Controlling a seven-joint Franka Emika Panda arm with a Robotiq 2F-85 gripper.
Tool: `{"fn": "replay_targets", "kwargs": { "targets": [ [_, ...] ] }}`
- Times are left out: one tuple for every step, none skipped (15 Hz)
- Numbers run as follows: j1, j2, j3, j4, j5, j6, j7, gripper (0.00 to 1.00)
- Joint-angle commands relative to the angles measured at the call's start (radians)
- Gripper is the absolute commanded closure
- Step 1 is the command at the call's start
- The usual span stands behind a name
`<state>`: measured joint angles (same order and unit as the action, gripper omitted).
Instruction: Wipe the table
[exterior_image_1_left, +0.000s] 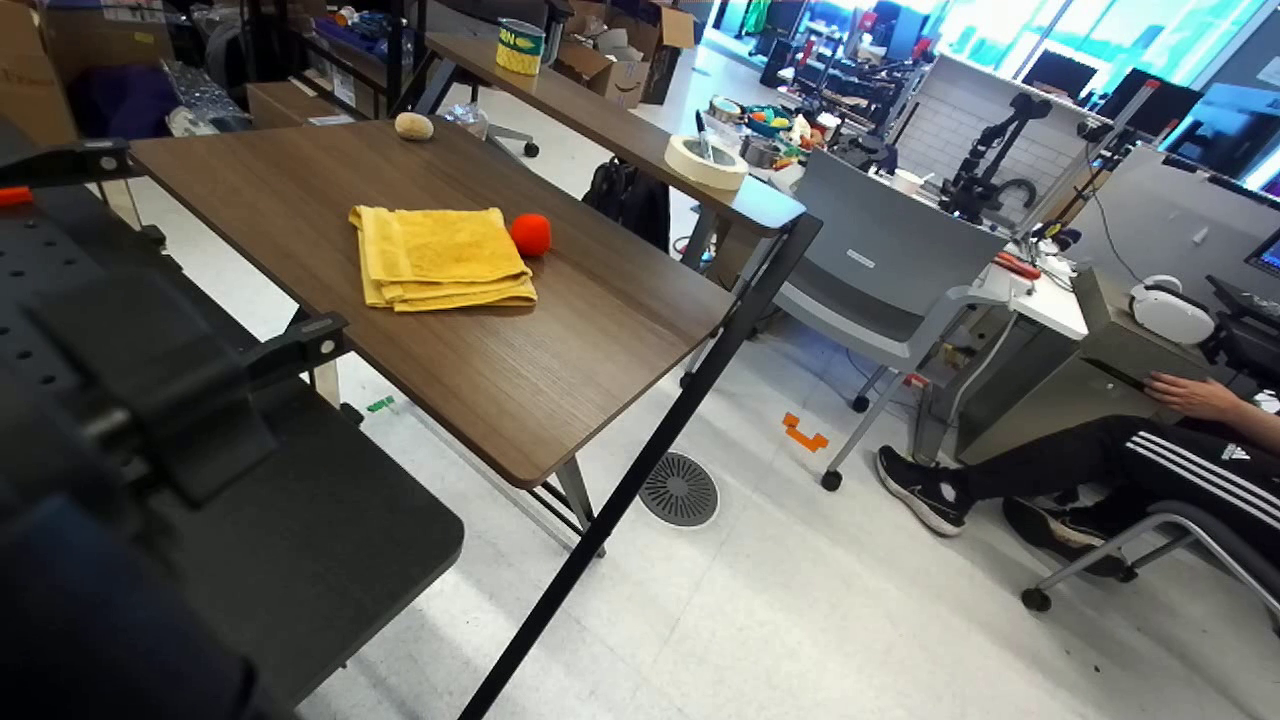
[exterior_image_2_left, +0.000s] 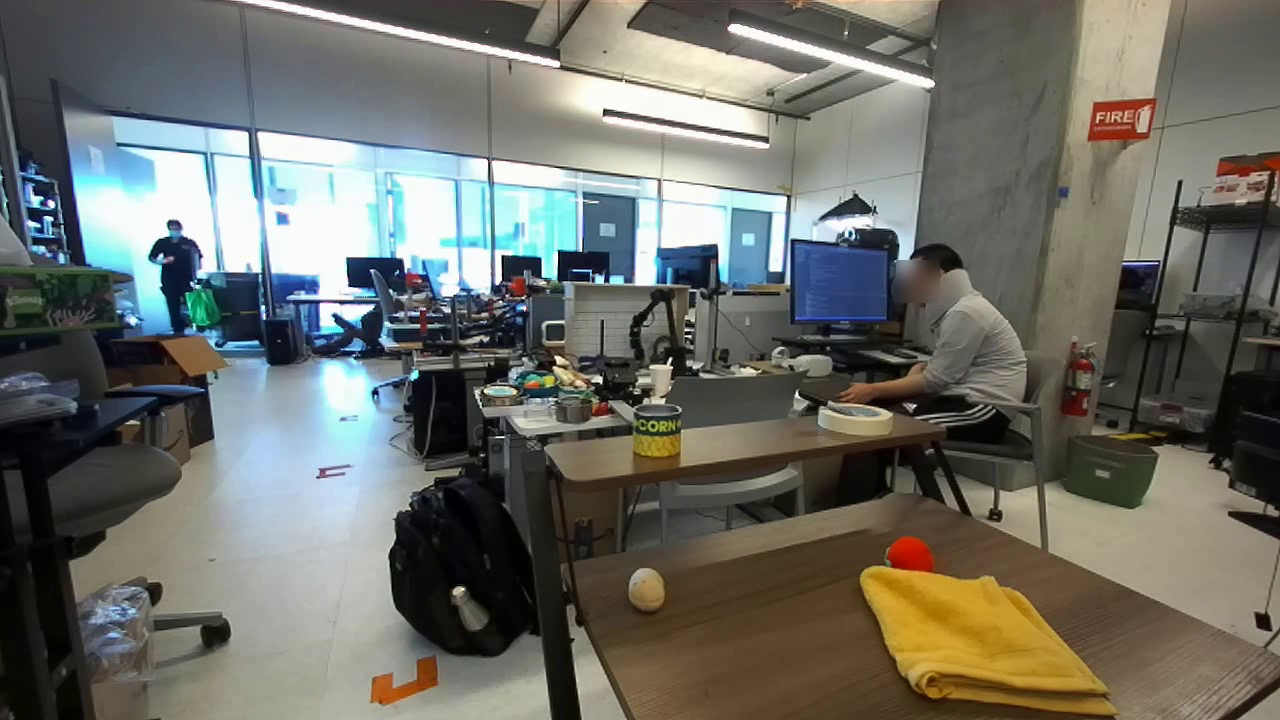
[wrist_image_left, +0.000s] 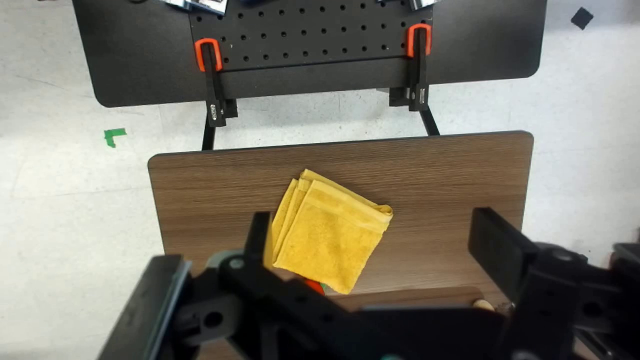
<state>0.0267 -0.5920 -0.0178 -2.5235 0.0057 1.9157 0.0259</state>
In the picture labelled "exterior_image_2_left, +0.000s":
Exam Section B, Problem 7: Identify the cream white ball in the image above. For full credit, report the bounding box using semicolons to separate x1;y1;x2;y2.
627;569;667;611

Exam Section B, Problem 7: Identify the yellow towel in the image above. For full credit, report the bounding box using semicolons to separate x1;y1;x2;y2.
860;569;1116;720

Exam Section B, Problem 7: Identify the green label canister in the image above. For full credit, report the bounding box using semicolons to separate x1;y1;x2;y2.
631;403;683;458

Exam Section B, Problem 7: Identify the white tape roll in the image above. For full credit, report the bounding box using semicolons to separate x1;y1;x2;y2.
818;403;891;436

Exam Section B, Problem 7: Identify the blue screen computer monitor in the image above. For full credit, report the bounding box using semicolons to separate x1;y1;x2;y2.
793;240;891;327

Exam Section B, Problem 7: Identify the black backpack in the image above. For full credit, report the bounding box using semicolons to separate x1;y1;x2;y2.
388;476;537;657

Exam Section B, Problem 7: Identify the seated man grey sweater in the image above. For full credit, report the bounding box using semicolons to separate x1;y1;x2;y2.
846;244;1027;445

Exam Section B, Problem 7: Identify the red orange ball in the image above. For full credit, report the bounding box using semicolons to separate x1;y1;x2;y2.
883;534;936;571

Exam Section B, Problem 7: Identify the red fire extinguisher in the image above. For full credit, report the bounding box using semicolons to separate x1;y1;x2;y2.
1061;338;1095;420

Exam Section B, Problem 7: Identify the cardboard box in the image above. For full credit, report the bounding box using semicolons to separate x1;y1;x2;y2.
108;335;225;449

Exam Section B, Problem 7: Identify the standing person in black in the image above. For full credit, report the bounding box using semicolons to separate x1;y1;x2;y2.
148;221;205;335

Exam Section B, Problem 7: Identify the green storage bin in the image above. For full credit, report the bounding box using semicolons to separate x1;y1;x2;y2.
1061;436;1155;507

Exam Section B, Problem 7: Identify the red fire sign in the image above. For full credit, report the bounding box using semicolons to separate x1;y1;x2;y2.
1090;101;1155;145

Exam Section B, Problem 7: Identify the grey office chair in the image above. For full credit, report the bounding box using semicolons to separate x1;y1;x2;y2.
0;327;235;657

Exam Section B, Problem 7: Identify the black metal shelf rack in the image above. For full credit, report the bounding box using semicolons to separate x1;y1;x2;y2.
1129;174;1280;465

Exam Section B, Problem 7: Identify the clear plastic water bottle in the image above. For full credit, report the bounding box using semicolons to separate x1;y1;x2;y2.
81;582;151;720

